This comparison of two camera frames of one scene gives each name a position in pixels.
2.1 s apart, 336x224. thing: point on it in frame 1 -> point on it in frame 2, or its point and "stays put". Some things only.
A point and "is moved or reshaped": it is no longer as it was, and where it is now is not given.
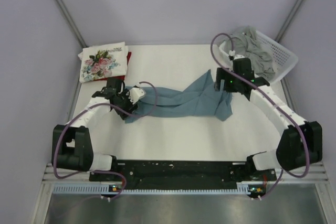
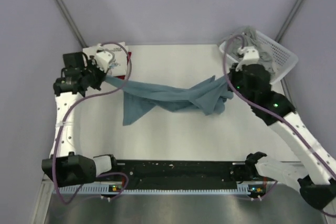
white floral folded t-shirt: x=103 y=61 stays put
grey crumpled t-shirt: x=246 y=43 stays put
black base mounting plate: x=182 y=174 stays put
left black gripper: x=129 y=104 -> x=102 y=74
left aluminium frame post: x=64 y=9 stays put
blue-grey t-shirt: x=200 y=97 is moved or reshaped
